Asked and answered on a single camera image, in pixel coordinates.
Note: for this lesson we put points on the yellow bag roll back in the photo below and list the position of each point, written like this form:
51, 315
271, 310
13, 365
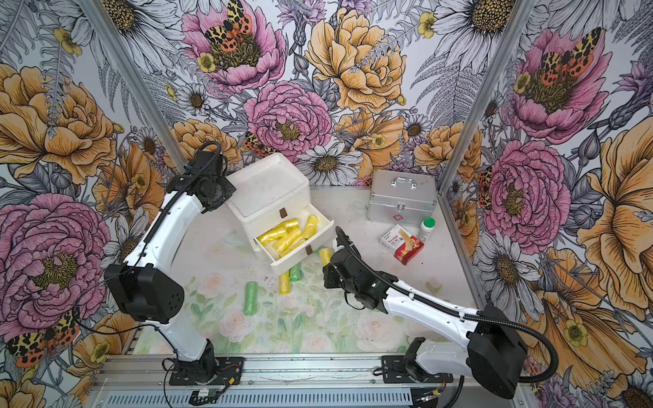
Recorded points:
311, 227

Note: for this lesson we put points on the white drawer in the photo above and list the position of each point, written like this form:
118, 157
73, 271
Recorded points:
270, 256

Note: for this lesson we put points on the silver aluminium case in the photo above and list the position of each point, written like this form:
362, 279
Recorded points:
401, 198

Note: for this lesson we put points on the white bottle green cap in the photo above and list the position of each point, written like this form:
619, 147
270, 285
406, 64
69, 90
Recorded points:
425, 229

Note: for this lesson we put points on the white plastic drawer cabinet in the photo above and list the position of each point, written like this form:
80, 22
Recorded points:
268, 192

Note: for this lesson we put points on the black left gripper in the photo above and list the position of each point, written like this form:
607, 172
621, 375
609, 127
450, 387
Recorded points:
229, 189

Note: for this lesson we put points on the red white small box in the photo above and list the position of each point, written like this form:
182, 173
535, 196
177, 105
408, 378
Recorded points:
403, 244

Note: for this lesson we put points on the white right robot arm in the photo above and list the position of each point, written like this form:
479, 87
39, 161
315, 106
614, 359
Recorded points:
491, 348

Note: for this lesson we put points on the floral table mat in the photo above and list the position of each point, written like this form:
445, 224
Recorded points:
309, 319

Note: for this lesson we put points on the aluminium front rail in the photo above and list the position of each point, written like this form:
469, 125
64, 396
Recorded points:
289, 380

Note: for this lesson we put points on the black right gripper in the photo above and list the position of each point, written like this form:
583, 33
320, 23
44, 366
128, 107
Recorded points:
330, 276

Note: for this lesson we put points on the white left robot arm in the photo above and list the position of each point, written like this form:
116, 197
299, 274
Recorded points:
144, 286

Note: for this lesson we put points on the green bag roll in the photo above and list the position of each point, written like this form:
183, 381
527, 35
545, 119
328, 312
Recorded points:
250, 306
296, 274

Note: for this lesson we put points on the yellow bag roll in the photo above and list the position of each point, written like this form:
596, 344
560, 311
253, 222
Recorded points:
299, 242
284, 283
325, 256
311, 227
288, 239
277, 232

